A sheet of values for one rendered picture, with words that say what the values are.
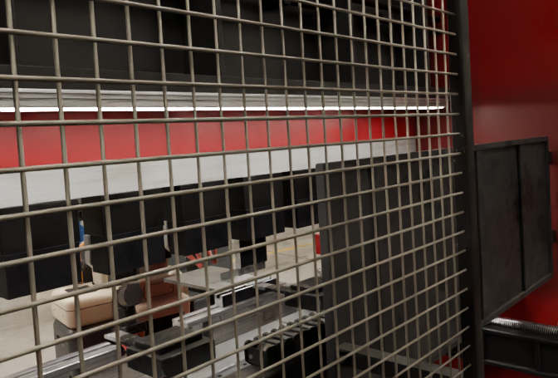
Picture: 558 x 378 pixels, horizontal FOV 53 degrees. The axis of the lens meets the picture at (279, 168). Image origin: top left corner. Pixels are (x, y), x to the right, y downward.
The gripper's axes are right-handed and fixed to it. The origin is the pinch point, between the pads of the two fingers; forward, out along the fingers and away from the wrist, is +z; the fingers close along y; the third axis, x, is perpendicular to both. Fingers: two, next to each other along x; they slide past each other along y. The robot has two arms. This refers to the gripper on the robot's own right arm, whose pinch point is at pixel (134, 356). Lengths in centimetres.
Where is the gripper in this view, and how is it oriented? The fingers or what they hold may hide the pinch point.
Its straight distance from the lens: 175.5
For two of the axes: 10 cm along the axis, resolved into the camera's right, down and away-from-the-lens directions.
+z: 2.4, 9.6, -1.5
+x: 7.5, -0.9, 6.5
